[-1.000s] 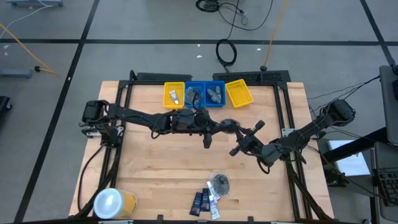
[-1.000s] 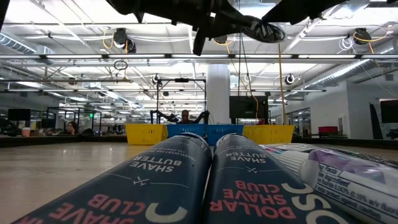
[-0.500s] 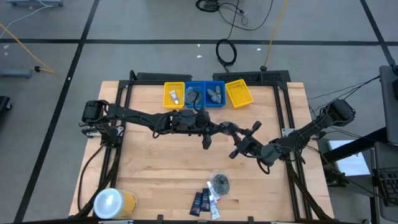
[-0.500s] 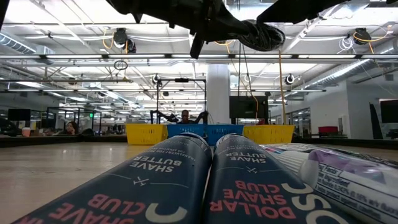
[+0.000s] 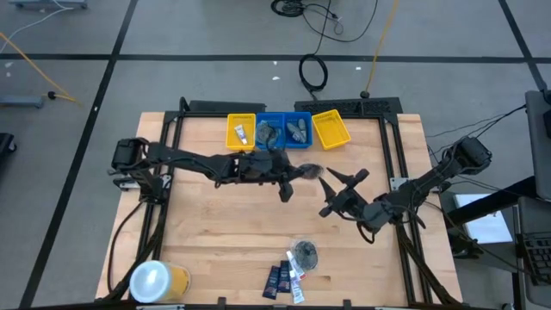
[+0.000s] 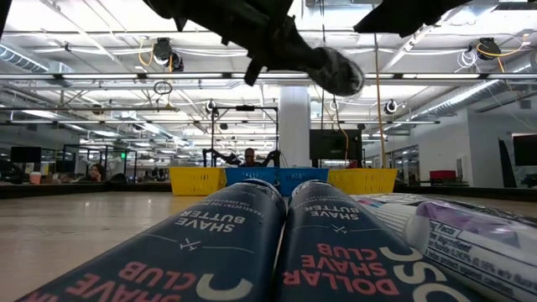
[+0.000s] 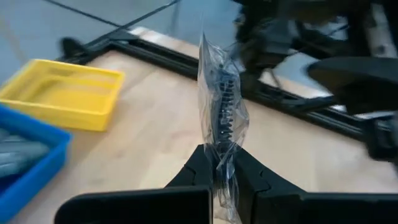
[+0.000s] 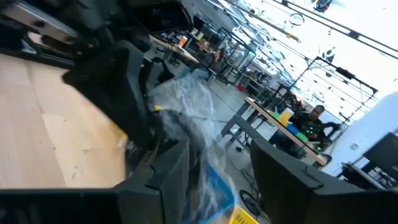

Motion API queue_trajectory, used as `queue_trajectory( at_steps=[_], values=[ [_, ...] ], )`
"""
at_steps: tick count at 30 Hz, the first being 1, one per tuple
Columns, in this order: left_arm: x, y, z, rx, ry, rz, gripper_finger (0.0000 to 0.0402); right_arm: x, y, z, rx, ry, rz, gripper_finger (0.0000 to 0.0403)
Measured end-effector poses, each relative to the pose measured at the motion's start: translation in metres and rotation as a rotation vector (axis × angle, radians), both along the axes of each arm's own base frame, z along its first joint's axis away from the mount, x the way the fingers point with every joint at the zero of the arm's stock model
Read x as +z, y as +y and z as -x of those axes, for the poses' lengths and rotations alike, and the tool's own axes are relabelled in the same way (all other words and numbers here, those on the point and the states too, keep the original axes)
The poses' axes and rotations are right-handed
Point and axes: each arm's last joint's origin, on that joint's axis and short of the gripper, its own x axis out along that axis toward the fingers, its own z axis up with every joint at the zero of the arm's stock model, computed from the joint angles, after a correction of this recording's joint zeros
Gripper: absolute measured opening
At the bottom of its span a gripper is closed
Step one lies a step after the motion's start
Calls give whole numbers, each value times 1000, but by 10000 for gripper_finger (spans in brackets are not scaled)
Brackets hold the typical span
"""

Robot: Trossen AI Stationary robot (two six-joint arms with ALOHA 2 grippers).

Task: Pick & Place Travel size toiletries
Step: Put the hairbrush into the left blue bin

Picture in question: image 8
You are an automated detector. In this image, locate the black monitor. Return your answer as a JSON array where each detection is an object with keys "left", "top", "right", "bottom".
[{"left": 363, "top": 132, "right": 398, "bottom": 182}]

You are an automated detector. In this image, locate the person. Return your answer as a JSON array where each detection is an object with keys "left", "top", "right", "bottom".
[
  {"left": 269, "top": 105, "right": 342, "bottom": 158},
  {"left": 203, "top": 49, "right": 225, "bottom": 73}
]

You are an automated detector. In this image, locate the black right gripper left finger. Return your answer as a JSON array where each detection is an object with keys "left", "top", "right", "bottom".
[{"left": 114, "top": 138, "right": 192, "bottom": 224}]

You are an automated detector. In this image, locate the black mesh sponge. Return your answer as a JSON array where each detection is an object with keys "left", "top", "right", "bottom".
[{"left": 148, "top": 68, "right": 259, "bottom": 224}]

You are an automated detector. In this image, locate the wooden background workbench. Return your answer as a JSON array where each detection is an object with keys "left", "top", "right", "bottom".
[
  {"left": 221, "top": 96, "right": 330, "bottom": 167},
  {"left": 148, "top": 33, "right": 200, "bottom": 64}
]

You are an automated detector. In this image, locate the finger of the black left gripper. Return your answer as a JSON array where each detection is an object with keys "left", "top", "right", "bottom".
[
  {"left": 62, "top": 40, "right": 162, "bottom": 150},
  {"left": 141, "top": 57, "right": 175, "bottom": 91}
]

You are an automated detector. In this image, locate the yellow storage bin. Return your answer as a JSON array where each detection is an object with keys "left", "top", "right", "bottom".
[{"left": 277, "top": 108, "right": 295, "bottom": 127}]

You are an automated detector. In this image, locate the white building column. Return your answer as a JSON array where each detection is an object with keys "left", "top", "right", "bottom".
[{"left": 322, "top": 91, "right": 398, "bottom": 177}]

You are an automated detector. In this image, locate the green storage bin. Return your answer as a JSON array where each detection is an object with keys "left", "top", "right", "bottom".
[{"left": 294, "top": 131, "right": 309, "bottom": 144}]

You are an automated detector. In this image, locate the silver mounting bracket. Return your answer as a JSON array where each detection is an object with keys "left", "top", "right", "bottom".
[{"left": 0, "top": 1, "right": 78, "bottom": 44}]

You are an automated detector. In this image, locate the black background camera rig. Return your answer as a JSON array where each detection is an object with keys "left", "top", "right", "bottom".
[{"left": 290, "top": 55, "right": 379, "bottom": 125}]

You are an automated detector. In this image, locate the blue storage bin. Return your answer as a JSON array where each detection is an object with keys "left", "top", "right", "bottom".
[{"left": 285, "top": 123, "right": 300, "bottom": 135}]

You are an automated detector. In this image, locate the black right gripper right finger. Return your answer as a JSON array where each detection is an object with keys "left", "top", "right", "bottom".
[{"left": 249, "top": 139, "right": 368, "bottom": 224}]

